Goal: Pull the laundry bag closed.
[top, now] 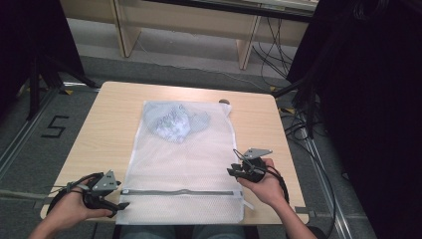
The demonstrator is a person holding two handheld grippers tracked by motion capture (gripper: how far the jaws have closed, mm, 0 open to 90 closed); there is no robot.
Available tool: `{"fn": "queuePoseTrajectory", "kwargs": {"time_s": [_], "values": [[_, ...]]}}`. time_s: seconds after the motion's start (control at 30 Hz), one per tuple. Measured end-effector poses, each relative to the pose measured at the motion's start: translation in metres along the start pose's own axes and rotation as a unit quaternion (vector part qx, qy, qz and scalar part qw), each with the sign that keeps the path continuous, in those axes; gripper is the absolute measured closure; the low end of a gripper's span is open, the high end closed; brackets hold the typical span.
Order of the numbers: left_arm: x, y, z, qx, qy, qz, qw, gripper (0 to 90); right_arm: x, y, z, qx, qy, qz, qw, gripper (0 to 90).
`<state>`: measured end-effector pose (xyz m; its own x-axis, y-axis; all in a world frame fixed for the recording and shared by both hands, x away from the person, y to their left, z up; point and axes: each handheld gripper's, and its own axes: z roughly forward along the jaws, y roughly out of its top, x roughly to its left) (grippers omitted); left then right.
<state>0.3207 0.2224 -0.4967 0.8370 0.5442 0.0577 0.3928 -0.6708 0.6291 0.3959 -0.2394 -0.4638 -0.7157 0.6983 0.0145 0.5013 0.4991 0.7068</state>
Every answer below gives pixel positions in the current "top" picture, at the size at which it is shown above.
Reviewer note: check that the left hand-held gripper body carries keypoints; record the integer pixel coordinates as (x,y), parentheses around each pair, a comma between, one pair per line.
(101,189)

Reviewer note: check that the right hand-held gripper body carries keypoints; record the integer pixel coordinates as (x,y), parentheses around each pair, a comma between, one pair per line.
(253,166)

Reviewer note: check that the white mesh laundry bag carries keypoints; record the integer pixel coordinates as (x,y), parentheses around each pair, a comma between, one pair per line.
(185,162)

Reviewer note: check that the person's right hand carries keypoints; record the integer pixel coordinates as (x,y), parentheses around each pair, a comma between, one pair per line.
(267,191)

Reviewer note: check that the person's left hand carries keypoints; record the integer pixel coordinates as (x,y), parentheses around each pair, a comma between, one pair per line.
(71,207)

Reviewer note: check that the small brown round disc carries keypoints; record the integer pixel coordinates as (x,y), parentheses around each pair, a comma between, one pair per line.
(224,101)

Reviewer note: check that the grey printed garment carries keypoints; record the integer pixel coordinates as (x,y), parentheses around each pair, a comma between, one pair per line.
(172,121)

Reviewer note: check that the black metal stand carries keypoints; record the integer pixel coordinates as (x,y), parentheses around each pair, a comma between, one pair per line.
(43,83)

